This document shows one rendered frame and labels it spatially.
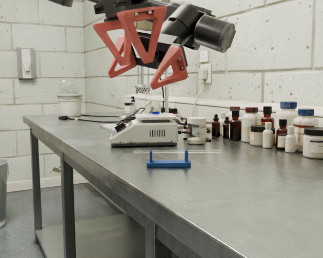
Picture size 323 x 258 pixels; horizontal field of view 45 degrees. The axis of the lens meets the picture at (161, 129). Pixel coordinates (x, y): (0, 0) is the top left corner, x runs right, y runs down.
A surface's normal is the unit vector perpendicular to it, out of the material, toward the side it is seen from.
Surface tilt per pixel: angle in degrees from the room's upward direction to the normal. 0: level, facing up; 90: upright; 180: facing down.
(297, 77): 90
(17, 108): 90
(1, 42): 90
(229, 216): 0
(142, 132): 90
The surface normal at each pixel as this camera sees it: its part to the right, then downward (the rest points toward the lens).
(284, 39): -0.90, 0.06
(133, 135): 0.09, 0.12
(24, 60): 0.44, 0.11
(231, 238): 0.00, -0.99
